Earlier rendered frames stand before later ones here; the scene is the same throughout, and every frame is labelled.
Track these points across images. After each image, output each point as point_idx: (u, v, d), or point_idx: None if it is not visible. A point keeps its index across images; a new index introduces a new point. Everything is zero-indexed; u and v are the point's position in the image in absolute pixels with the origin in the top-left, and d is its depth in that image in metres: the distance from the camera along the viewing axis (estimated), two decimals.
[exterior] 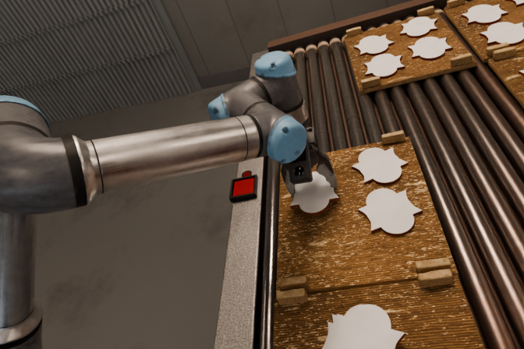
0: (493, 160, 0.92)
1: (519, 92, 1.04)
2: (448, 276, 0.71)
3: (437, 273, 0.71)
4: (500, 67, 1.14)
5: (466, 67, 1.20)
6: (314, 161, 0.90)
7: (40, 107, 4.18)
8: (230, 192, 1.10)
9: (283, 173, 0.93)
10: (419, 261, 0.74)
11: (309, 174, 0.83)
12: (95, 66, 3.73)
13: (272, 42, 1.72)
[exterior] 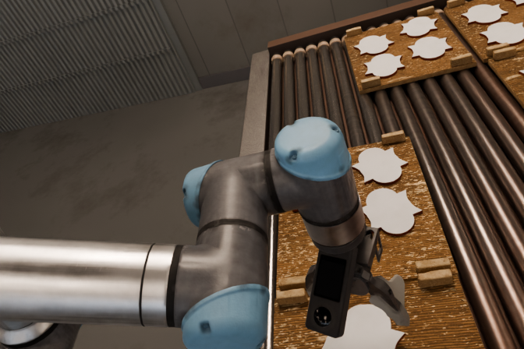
0: (493, 160, 0.92)
1: (519, 92, 1.04)
2: (448, 276, 0.71)
3: (437, 273, 0.71)
4: (500, 67, 1.14)
5: (466, 67, 1.20)
6: (361, 291, 0.54)
7: (40, 107, 4.18)
8: None
9: (308, 280, 0.59)
10: (419, 261, 0.74)
11: (338, 329, 0.49)
12: (95, 66, 3.73)
13: (272, 42, 1.72)
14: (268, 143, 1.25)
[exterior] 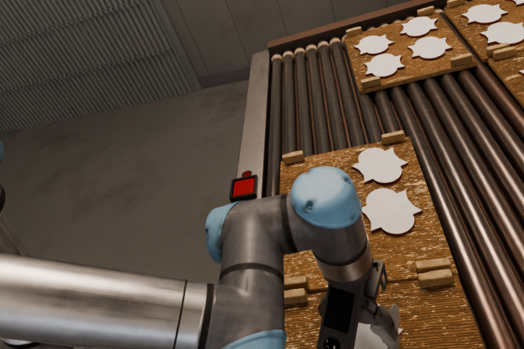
0: (493, 160, 0.92)
1: (519, 92, 1.04)
2: (448, 276, 0.71)
3: (437, 273, 0.71)
4: (500, 67, 1.14)
5: (466, 67, 1.20)
6: (367, 321, 0.58)
7: (40, 107, 4.18)
8: (230, 192, 1.10)
9: (321, 311, 0.64)
10: (419, 261, 0.74)
11: None
12: (95, 66, 3.73)
13: (272, 42, 1.72)
14: (268, 143, 1.25)
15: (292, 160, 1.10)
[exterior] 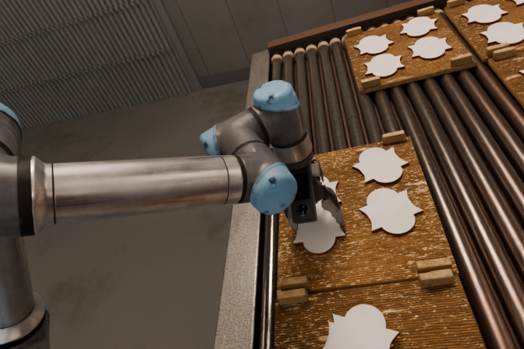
0: (493, 160, 0.92)
1: (519, 92, 1.04)
2: (449, 276, 0.71)
3: (438, 273, 0.71)
4: (500, 67, 1.14)
5: (466, 67, 1.20)
6: (319, 197, 0.83)
7: (40, 107, 4.18)
8: None
9: (285, 208, 0.86)
10: (420, 261, 0.74)
11: (314, 213, 0.76)
12: (95, 66, 3.73)
13: (272, 42, 1.72)
14: (268, 143, 1.25)
15: None
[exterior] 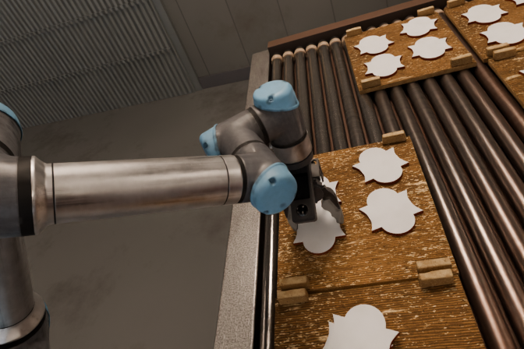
0: (493, 160, 0.92)
1: (519, 92, 1.04)
2: (449, 276, 0.71)
3: (438, 273, 0.71)
4: (500, 67, 1.14)
5: (466, 67, 1.20)
6: (319, 197, 0.83)
7: (40, 107, 4.18)
8: None
9: (285, 208, 0.86)
10: (420, 261, 0.74)
11: (313, 213, 0.76)
12: (95, 66, 3.73)
13: (272, 42, 1.72)
14: (268, 143, 1.25)
15: None
